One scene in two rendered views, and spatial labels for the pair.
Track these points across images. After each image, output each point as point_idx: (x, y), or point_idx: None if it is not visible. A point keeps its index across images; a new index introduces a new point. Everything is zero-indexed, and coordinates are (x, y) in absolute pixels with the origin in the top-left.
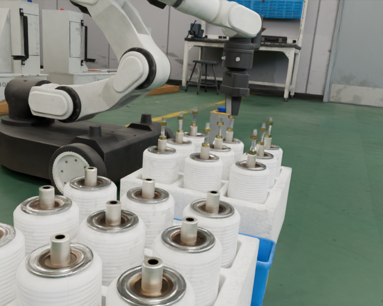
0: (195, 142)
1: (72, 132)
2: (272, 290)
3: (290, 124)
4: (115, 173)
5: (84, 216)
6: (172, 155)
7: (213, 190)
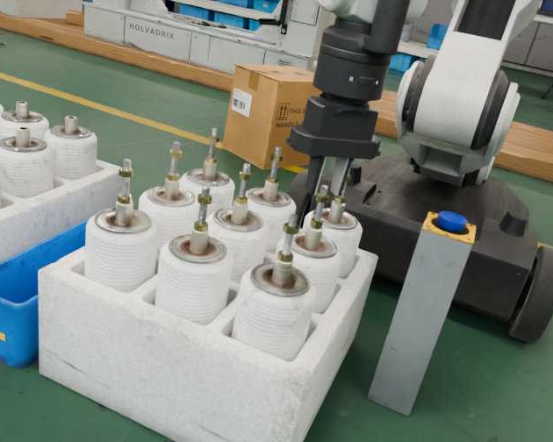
0: (305, 223)
1: (424, 191)
2: (14, 378)
3: None
4: None
5: None
6: (188, 181)
7: None
